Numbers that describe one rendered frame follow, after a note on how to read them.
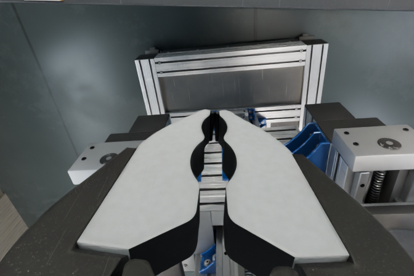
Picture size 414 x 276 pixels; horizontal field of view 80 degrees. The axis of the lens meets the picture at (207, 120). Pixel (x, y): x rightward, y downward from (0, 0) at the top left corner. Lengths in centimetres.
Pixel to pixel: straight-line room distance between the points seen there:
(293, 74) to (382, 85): 61
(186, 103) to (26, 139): 118
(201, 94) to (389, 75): 102
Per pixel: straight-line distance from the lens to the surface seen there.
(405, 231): 56
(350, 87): 160
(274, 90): 124
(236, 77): 119
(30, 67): 174
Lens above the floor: 133
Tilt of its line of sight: 61 degrees down
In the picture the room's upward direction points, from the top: 175 degrees counter-clockwise
